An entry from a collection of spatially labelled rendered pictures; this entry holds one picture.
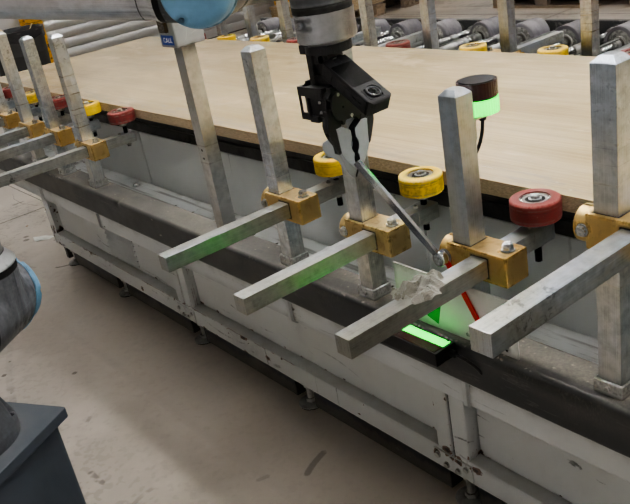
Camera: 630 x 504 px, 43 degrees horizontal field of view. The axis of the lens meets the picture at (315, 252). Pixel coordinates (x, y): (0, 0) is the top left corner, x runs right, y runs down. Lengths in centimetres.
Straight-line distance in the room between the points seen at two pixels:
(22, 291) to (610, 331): 106
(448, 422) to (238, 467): 67
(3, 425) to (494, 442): 102
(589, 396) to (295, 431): 132
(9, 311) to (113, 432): 108
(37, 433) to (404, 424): 91
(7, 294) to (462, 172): 87
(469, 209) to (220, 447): 137
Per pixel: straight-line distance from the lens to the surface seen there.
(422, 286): 113
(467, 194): 120
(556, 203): 127
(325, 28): 118
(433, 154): 156
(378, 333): 108
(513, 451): 183
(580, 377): 122
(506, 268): 119
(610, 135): 101
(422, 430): 201
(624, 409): 116
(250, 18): 353
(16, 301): 160
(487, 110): 119
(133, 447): 250
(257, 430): 241
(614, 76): 99
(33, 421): 160
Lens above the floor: 139
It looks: 24 degrees down
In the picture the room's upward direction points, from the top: 11 degrees counter-clockwise
